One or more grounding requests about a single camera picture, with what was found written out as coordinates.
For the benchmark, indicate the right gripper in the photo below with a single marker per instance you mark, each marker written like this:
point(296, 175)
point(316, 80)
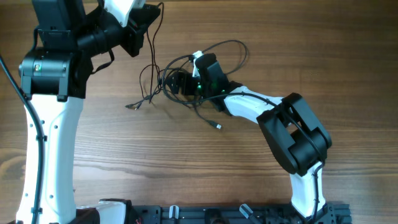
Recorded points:
point(173, 82)

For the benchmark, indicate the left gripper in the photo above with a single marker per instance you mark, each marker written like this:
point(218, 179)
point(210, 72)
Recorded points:
point(137, 25)

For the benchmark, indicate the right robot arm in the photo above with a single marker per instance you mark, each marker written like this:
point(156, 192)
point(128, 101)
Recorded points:
point(297, 139)

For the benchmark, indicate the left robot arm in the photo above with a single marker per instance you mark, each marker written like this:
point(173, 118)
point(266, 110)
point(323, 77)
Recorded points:
point(53, 75)

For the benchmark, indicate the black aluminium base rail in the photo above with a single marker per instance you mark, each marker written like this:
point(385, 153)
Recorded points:
point(281, 213)

